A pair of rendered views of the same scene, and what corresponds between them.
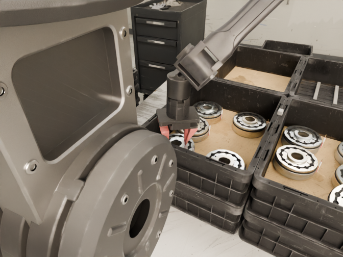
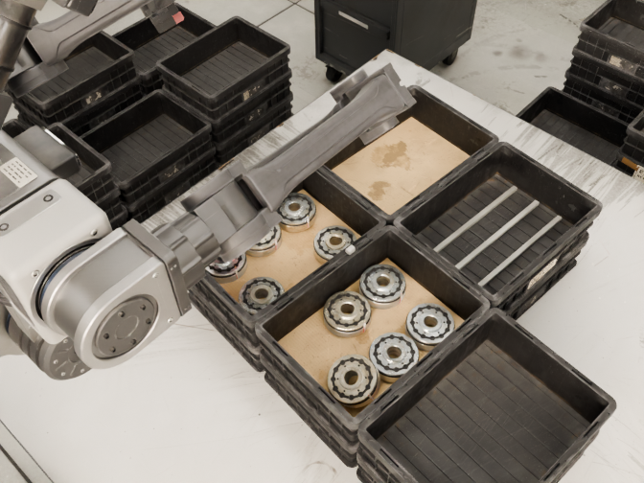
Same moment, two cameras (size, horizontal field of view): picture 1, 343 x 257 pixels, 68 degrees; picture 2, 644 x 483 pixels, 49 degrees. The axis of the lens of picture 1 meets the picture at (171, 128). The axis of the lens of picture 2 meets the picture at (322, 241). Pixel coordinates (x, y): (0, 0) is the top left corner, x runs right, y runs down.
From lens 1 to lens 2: 105 cm
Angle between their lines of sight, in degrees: 20
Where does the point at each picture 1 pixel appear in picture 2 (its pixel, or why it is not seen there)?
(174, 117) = not seen: hidden behind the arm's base
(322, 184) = (359, 348)
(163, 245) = (185, 361)
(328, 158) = (399, 318)
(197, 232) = (226, 359)
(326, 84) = (527, 193)
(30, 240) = (31, 347)
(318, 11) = not seen: outside the picture
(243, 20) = not seen: hidden behind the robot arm
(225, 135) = (299, 255)
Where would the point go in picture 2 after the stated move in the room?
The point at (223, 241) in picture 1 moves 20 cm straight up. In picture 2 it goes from (247, 376) to (238, 330)
